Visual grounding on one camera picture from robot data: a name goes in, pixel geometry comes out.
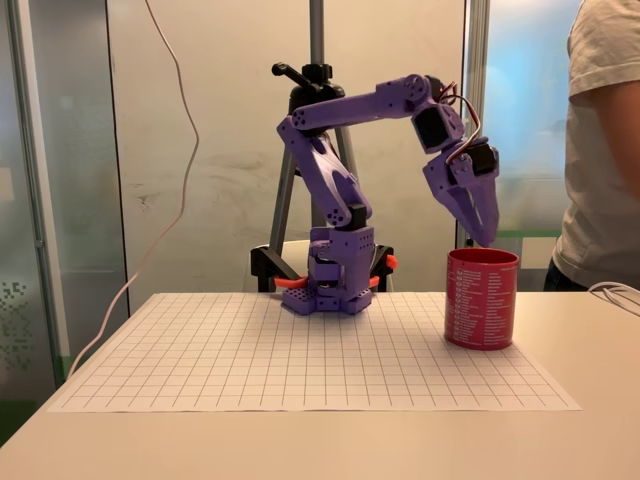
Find black grey camera tripod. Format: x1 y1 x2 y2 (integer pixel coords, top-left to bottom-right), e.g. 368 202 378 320
268 0 362 294

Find red white black servo wire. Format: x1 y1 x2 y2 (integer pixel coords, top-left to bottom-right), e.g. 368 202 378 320
438 81 489 166

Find white cable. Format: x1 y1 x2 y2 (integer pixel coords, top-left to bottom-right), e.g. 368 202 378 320
587 281 640 317

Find black orange table clamp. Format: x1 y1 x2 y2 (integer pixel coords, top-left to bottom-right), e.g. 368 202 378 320
368 243 402 294
249 243 307 294

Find grey metal frame post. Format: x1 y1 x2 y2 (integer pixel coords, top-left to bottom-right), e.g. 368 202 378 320
462 0 492 249
4 0 71 374

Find person in grey t-shirt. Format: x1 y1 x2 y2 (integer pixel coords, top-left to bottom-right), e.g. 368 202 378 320
543 0 640 294

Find white grid paper sheet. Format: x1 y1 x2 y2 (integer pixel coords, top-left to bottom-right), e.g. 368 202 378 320
47 292 584 414

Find pink cable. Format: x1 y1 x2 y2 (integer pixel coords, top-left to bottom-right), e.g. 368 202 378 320
64 0 201 379

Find red cup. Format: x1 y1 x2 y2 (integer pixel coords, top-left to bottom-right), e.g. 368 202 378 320
443 247 521 353

